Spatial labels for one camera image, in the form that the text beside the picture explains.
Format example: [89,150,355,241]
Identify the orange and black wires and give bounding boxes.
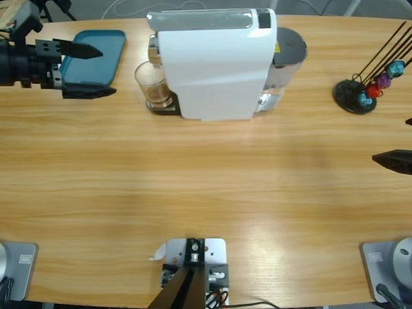
[205,287,230,306]

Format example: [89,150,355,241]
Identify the dark camera post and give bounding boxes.
[147,238,207,309]

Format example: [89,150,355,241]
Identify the white capsule coffee machine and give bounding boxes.
[146,8,278,122]

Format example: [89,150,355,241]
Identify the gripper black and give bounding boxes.
[0,39,117,99]

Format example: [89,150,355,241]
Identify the black cable at table edge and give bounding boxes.
[225,301,281,309]

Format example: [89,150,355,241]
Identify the white paper tab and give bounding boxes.
[147,243,167,262]

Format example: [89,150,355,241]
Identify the clear glass cup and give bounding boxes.
[134,60,174,110]

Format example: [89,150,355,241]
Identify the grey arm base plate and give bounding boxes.
[359,237,412,303]
[0,241,39,302]

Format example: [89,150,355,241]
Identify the teal coffee capsule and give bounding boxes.
[357,92,374,108]
[386,61,405,79]

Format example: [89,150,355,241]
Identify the black capsule holder with rods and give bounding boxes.
[333,21,412,115]

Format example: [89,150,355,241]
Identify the white floor cable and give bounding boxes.
[102,0,207,19]

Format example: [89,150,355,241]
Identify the white mounting block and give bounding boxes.
[160,237,231,306]

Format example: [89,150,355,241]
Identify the teal plastic tray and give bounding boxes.
[60,30,127,88]

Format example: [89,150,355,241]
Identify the red coffee capsule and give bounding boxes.
[366,83,384,99]

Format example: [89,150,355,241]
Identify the black chair frame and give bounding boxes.
[30,0,78,23]

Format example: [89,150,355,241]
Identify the wooden crate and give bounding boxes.
[0,0,25,26]

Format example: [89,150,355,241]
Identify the purple coffee capsule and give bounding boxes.
[376,72,393,88]

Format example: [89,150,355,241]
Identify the black base cable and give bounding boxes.
[0,276,15,303]
[375,283,405,309]

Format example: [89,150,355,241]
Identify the clear water tank grey lid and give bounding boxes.
[254,27,308,113]

